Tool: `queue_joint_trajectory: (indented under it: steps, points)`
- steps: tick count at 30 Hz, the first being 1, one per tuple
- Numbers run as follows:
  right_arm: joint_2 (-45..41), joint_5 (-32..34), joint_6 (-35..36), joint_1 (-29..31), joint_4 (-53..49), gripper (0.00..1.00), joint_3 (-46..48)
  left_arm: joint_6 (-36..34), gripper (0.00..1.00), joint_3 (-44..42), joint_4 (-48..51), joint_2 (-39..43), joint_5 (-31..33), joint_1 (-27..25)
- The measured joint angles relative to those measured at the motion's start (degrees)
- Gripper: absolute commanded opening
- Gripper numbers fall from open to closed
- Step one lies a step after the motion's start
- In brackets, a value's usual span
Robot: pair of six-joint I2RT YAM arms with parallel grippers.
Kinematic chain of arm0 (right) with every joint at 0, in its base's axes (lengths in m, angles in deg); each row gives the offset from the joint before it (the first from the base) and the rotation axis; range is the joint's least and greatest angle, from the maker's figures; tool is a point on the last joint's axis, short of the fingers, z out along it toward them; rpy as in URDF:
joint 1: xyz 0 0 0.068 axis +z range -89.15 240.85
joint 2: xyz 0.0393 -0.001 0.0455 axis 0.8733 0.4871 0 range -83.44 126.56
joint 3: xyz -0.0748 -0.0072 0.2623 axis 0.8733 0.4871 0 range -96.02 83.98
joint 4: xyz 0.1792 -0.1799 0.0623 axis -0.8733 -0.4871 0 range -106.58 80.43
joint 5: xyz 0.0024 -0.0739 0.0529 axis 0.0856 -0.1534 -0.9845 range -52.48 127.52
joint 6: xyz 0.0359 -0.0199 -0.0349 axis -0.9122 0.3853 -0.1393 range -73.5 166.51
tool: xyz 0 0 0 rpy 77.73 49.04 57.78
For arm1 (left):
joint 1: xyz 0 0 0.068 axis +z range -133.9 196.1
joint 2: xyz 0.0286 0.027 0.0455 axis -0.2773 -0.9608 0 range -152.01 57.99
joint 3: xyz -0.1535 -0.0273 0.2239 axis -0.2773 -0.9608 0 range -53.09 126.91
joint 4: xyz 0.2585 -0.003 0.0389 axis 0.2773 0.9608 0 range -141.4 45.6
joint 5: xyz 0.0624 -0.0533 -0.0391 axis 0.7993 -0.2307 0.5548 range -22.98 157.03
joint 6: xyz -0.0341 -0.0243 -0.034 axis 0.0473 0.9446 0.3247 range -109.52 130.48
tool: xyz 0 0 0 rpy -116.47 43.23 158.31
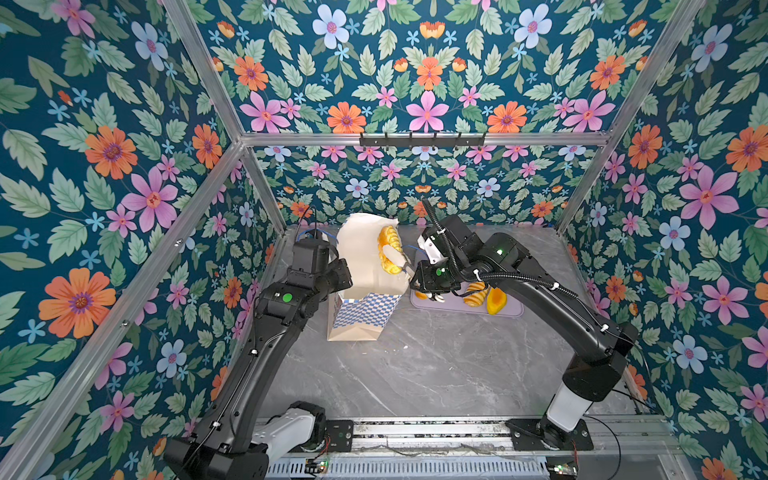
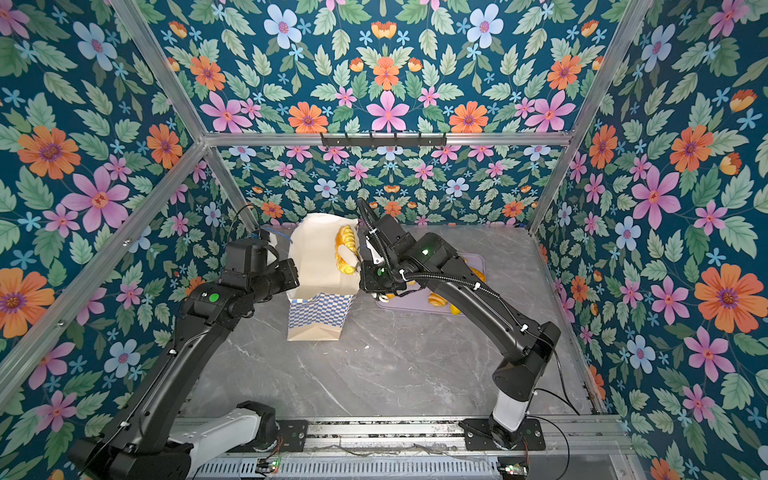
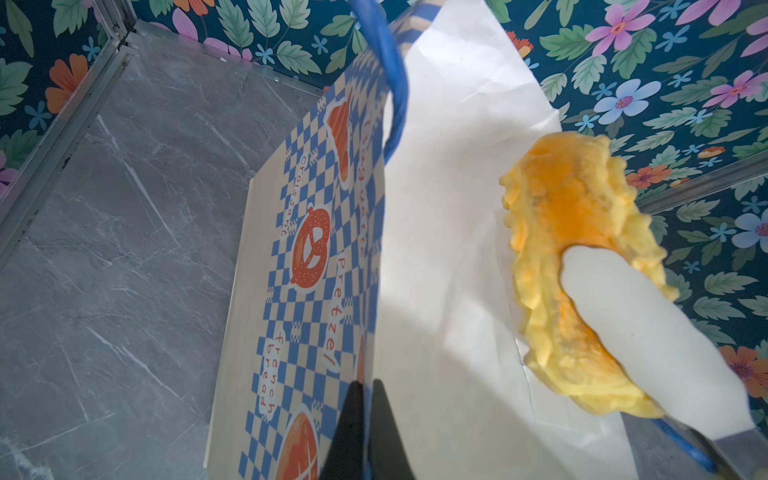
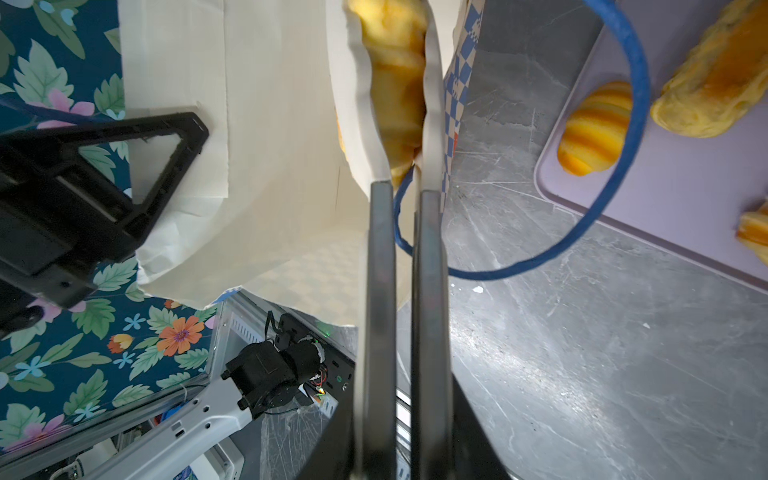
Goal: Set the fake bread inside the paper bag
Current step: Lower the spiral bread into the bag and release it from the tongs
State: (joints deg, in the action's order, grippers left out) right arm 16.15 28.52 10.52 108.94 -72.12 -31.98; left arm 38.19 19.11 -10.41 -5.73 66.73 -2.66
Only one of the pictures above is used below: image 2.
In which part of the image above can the white perforated cable duct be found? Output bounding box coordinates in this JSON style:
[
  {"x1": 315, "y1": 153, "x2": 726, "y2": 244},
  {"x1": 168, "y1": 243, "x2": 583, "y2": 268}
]
[{"x1": 189, "y1": 456, "x2": 501, "y2": 479}]

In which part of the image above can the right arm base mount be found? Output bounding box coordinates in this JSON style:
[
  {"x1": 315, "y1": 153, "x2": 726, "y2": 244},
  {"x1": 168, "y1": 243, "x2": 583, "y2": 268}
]
[{"x1": 458, "y1": 417, "x2": 546, "y2": 451}]

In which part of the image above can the lavender plastic tray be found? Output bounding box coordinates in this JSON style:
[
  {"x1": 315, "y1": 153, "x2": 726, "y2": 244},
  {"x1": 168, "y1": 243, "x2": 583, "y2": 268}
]
[{"x1": 375, "y1": 252, "x2": 487, "y2": 315}]

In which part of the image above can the oval golden bread bun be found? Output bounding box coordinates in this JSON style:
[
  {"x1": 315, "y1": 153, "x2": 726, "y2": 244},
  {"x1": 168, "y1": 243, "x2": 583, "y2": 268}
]
[{"x1": 471, "y1": 268, "x2": 486, "y2": 282}]

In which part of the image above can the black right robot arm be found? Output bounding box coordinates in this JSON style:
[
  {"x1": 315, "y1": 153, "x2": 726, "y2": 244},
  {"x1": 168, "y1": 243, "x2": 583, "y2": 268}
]
[{"x1": 357, "y1": 200, "x2": 561, "y2": 449}]

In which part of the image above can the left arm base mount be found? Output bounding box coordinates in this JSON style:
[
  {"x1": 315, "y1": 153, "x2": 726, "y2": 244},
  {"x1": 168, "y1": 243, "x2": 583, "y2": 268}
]
[{"x1": 230, "y1": 400, "x2": 309, "y2": 455}]

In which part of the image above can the wide striped bread roll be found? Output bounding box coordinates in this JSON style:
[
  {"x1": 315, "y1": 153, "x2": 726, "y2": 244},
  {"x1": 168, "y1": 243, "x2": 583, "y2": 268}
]
[{"x1": 427, "y1": 293, "x2": 448, "y2": 308}]

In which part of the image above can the black hook rail bracket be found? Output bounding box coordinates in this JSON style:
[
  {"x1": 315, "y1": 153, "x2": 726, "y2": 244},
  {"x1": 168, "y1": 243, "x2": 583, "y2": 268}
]
[{"x1": 320, "y1": 133, "x2": 448, "y2": 148}]

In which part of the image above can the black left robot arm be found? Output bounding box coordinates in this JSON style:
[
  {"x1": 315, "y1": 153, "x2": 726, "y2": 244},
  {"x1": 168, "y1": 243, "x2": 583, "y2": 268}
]
[{"x1": 68, "y1": 232, "x2": 299, "y2": 479}]

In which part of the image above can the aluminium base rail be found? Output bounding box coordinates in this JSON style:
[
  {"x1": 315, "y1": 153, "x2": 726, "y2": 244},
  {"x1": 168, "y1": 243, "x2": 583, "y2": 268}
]
[{"x1": 170, "y1": 415, "x2": 636, "y2": 467}]

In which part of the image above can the long narrow striped bread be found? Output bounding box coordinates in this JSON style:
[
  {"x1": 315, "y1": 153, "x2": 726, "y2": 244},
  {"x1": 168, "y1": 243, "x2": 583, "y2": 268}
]
[{"x1": 335, "y1": 225, "x2": 359, "y2": 275}]

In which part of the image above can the checkered paper bread bag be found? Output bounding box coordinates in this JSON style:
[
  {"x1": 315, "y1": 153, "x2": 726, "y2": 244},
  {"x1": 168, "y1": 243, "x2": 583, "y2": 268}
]
[{"x1": 287, "y1": 213, "x2": 360, "y2": 342}]

